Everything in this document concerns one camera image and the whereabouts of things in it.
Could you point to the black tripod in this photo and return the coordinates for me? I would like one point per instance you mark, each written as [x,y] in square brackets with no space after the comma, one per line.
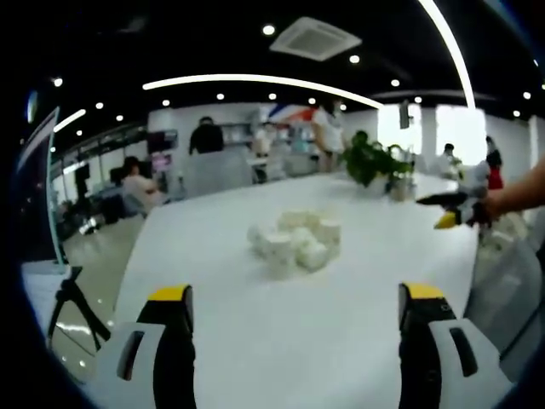
[78,298]

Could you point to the ceiling air conditioner vent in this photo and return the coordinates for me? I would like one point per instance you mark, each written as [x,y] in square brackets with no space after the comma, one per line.
[316,39]

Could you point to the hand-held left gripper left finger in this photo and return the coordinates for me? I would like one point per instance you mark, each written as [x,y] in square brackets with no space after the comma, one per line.
[140,353]

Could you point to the large display screen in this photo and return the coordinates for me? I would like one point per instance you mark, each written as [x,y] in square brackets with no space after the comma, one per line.
[40,191]

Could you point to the long curved strip light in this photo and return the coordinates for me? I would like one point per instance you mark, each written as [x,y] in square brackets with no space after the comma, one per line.
[453,51]
[255,79]

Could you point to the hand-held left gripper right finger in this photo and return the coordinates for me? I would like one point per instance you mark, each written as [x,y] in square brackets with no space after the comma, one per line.
[451,358]

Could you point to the pile of white paper cups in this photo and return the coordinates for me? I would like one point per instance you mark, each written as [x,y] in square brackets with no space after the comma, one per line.
[298,240]

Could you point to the green potted plant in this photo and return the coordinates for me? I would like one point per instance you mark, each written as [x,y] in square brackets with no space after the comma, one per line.
[372,159]

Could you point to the white plastic bag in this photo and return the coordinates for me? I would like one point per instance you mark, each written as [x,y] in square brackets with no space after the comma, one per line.
[506,234]

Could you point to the white table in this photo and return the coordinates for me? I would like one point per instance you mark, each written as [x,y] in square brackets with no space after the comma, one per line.
[298,324]

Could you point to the short strip light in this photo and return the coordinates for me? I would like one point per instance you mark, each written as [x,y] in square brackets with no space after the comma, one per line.
[70,120]

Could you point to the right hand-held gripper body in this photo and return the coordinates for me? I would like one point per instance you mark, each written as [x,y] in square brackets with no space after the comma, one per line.
[477,187]

